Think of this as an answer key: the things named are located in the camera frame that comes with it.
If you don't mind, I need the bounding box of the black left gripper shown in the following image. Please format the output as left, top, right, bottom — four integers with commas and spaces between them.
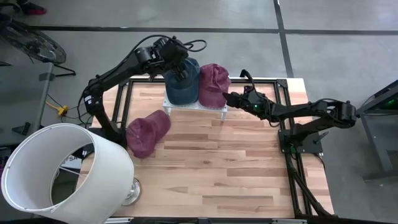
158, 36, 192, 82

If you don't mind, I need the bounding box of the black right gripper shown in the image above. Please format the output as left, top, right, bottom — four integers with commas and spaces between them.
222, 85, 265, 114

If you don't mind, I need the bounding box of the navy denim baseball cap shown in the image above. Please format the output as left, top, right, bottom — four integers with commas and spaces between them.
164, 57, 201, 106

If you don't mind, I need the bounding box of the maroon baseball cap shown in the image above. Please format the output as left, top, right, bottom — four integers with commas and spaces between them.
126, 109, 172, 159
198, 63, 231, 109

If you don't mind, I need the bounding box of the white perforated metal rack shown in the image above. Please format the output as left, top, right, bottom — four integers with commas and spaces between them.
162, 91, 228, 121

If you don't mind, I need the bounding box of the white lamp shade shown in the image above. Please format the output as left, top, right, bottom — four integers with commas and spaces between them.
0, 123, 142, 224

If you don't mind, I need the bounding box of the grey metal stand pole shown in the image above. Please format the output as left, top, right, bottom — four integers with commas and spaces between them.
12, 62, 57, 136

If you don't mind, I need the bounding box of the dark metal table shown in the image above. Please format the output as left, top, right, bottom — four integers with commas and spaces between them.
341, 79, 398, 181

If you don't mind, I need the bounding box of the white printed label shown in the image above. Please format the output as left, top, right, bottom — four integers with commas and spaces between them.
60, 154, 84, 170

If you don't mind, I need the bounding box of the black floor fan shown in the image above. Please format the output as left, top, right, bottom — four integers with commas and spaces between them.
0, 12, 77, 78

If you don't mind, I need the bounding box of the black box with green light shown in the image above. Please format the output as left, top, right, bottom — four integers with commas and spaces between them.
377, 95, 398, 110

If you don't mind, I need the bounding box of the person's foot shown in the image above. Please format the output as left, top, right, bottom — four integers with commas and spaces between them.
23, 2, 47, 15

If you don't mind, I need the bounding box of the black aluminium table frame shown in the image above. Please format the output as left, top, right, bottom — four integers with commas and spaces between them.
113, 77, 335, 218

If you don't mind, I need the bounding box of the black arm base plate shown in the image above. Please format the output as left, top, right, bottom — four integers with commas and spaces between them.
278, 128, 330, 155

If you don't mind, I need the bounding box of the yellow cable plug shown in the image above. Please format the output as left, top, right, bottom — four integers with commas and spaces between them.
45, 101, 69, 116

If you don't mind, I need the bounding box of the grey metal bracket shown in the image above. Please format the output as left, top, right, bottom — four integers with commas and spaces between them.
272, 218, 308, 224
104, 217, 134, 224

